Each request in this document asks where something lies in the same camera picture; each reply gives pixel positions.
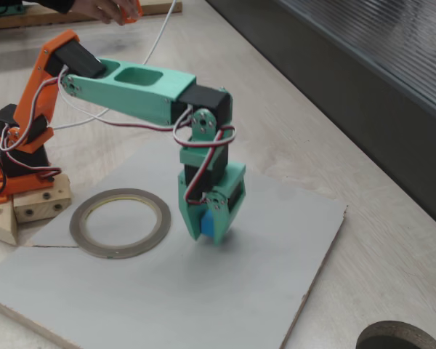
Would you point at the blue cube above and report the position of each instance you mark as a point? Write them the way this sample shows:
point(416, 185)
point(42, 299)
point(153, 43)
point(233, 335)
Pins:
point(207, 223)

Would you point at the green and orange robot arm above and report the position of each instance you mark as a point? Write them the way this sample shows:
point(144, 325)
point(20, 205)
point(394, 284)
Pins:
point(141, 94)

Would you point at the person's hand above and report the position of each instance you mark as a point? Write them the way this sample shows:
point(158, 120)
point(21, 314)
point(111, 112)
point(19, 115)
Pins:
point(101, 9)

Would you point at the white laminated board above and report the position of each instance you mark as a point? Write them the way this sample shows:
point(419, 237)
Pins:
point(203, 291)

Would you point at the ribbed desk partition screen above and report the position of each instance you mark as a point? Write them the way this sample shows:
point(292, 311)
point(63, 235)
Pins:
point(349, 91)

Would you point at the wooden block with screw holes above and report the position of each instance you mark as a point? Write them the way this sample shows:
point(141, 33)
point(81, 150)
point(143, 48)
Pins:
point(40, 209)

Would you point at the long wooden plank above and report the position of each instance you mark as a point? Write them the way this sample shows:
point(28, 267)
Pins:
point(152, 9)

